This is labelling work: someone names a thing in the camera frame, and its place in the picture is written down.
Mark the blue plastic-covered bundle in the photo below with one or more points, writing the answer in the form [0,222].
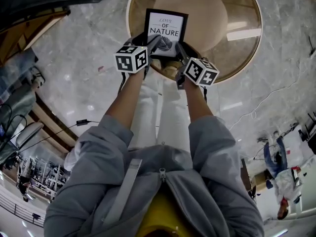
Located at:
[17,83]

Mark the person's grey jacket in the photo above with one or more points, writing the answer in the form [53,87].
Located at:
[103,169]

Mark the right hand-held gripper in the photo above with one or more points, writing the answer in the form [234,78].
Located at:
[201,71]

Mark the person's yellow shirt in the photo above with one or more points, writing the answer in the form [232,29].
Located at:
[168,213]

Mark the round glass-top side table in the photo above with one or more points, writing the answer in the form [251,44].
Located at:
[234,13]

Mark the black framed nature picture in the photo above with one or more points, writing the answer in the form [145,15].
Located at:
[168,21]

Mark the black power adapter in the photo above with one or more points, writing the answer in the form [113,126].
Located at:
[82,122]

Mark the person's left forearm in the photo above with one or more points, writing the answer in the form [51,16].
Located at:
[126,102]

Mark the wooden open shelf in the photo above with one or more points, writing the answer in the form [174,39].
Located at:
[29,33]

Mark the wooden slatted bench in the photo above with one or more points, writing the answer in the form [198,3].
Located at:
[56,125]

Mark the person's white trousers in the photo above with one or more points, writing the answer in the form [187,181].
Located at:
[170,107]

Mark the person's right forearm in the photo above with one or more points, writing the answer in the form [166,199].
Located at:
[197,102]

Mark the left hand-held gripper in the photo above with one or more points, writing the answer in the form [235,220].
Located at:
[130,59]

